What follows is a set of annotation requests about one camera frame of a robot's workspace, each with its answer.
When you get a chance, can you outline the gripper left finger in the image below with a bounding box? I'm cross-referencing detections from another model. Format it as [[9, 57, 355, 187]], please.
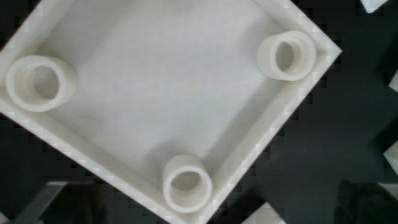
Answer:
[[9, 181, 68, 224]]

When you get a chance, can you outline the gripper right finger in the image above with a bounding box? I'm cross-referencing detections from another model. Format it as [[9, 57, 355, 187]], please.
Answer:
[[334, 180, 398, 224]]

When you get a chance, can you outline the white square table top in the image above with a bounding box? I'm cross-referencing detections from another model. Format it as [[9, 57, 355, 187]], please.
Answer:
[[0, 0, 341, 224]]

